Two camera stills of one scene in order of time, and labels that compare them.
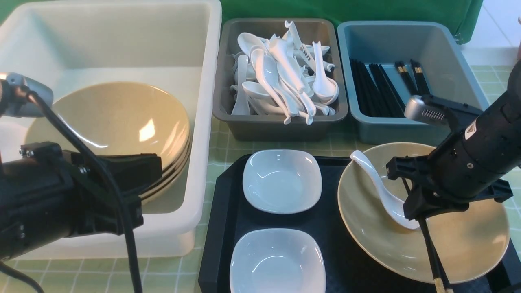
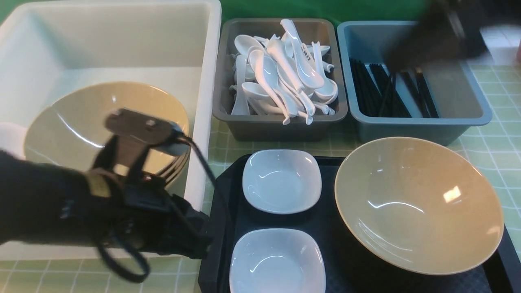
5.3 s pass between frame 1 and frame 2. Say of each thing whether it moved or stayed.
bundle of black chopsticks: stayed
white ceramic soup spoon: moved
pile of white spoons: stayed
